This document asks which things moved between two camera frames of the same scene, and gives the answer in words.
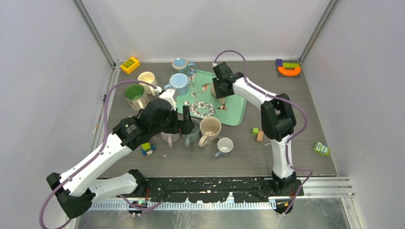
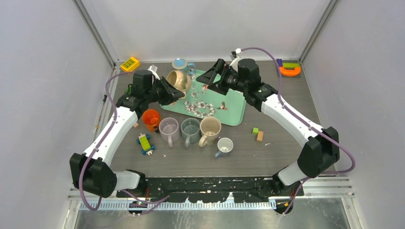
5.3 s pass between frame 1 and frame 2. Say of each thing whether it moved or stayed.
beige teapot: moved
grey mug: stayed
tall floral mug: stayed
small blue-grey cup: stayed
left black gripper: moved
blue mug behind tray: stayed
